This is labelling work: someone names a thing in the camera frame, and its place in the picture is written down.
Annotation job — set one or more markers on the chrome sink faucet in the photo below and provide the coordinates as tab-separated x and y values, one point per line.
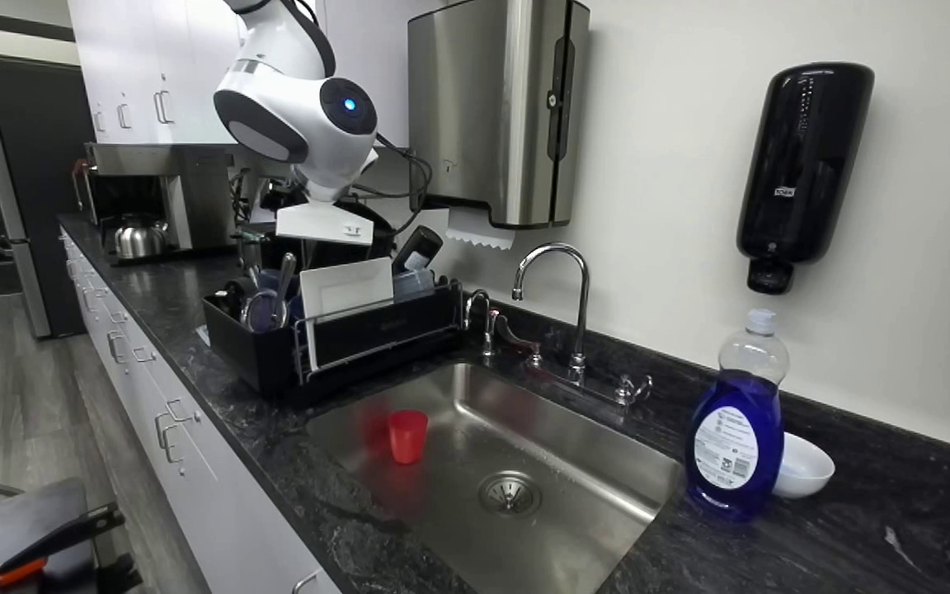
554	344

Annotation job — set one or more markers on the black dish rack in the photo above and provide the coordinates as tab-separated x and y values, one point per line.
263	332

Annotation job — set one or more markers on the steel paper towel dispenser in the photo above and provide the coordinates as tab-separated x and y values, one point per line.
491	105

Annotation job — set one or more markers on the black wall soap dispenser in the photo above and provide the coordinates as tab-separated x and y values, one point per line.
799	169

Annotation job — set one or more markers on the white base cabinets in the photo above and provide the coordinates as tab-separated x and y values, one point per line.
234	533

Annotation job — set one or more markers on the red plastic cup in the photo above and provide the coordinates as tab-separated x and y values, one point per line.
405	437

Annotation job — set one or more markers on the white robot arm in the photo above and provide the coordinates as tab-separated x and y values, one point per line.
288	102

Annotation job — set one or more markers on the white upper cabinet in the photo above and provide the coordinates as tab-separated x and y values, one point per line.
148	68

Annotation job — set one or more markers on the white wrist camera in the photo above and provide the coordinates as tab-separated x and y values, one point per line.
323	222

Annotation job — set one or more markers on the stainless steel sink basin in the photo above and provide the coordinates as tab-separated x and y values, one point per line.
514	492

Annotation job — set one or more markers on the white square plate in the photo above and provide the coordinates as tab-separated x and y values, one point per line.
344	286

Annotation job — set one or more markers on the blue dish soap bottle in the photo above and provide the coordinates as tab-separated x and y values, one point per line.
738	431

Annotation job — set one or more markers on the small white bowl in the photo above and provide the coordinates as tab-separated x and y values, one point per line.
807	471

